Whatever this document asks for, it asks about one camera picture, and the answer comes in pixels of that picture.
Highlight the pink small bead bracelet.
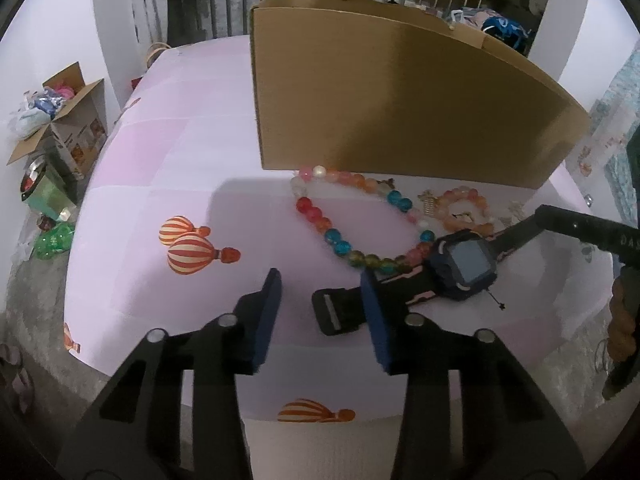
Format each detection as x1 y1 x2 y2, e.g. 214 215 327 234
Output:
430 185 497 238

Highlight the black smart watch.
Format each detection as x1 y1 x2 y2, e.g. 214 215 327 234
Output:
311 217 542 336

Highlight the colourful large bead necklace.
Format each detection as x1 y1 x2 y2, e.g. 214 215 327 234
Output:
290 164 437 276

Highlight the brown cardboard box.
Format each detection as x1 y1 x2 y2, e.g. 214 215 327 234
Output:
250 0 589 188

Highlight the right hand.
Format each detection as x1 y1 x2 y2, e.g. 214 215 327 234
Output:
602 266 639 400

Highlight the teal patterned blanket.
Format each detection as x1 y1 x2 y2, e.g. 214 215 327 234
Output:
573 48 639 226

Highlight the gold ladder charm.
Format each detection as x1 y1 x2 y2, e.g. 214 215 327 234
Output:
419 190 438 218

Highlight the green plastic bag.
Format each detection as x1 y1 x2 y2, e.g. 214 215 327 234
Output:
34 222 75 260

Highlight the pink balloon print bedsheet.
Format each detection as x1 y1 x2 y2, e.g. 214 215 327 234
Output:
64 36 585 422

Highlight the wheelchair with blue bag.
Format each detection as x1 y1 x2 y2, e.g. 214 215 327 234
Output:
447 8 532 55

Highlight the open cardboard box with clutter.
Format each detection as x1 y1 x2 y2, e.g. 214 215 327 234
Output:
4 62 107 181

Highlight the red tote bag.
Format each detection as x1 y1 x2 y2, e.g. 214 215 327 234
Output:
130 42 171 90

